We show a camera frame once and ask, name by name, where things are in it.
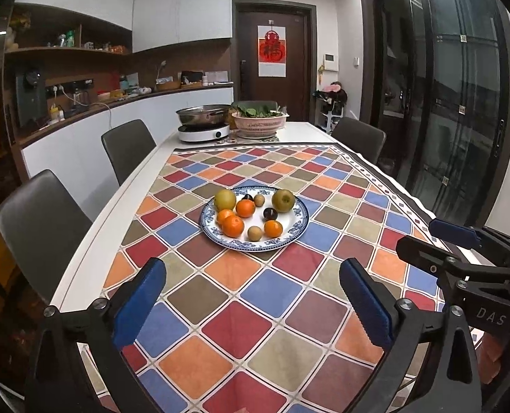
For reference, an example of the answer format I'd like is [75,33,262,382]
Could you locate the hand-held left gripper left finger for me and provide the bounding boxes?
[25,257,167,413]

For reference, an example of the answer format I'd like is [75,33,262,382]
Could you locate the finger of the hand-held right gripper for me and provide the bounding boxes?
[396,234,510,287]
[429,219,510,264]

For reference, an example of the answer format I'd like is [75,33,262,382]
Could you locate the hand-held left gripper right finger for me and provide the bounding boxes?
[339,258,484,413]

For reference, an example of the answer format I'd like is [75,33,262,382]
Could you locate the blue and white porcelain plate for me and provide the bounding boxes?
[200,186,310,252]

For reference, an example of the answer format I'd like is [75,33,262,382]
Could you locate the large orange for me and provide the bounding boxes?
[222,216,245,237]

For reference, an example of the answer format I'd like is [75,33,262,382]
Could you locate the colourful checked tablecloth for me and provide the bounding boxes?
[78,144,488,413]

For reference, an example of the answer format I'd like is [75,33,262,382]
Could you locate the grey dining chair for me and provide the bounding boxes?
[101,119,158,187]
[0,169,93,306]
[331,116,387,165]

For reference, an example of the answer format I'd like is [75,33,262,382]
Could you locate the yellow-green pear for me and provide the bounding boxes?
[272,189,296,213]
[214,189,237,211]

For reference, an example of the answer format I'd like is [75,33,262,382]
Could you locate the dark glass sliding door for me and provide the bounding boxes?
[360,0,510,229]

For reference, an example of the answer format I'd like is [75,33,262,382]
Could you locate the white baby high chair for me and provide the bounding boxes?
[315,90,346,132]

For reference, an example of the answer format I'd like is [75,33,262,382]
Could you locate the white induction cooker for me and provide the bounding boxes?
[178,124,231,144]

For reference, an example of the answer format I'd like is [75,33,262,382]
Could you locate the pink plush toy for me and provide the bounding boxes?
[324,83,348,106]

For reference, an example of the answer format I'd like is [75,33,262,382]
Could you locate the steel pan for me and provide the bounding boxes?
[176,104,232,127]

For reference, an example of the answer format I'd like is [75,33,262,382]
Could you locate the pink plastic colander basket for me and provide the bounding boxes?
[231,111,290,139]

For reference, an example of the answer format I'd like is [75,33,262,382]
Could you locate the leafy green vegetables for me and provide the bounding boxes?
[231,101,287,119]

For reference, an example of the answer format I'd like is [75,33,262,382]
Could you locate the black water dispenser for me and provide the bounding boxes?
[15,66,49,127]

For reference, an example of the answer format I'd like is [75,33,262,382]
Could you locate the dark brown door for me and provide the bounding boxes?
[233,0,317,123]

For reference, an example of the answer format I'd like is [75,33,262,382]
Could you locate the red and white door poster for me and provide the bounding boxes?
[257,26,288,77]

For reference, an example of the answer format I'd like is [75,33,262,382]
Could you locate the black wall socket strip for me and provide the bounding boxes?
[46,80,93,95]

